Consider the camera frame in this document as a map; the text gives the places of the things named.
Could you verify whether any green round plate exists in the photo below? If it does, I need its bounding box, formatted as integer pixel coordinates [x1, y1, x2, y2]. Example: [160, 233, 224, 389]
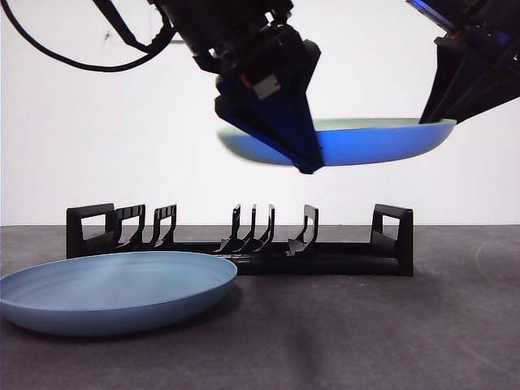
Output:
[216, 117, 456, 167]

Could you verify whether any blue round plate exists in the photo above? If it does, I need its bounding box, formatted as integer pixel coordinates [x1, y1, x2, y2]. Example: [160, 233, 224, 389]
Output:
[0, 250, 239, 337]

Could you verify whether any black plastic plate rack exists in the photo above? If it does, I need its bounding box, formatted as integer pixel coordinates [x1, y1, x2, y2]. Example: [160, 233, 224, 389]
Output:
[65, 202, 415, 278]

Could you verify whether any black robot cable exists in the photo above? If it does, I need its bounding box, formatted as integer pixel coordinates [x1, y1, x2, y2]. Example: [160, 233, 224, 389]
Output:
[0, 0, 180, 73]

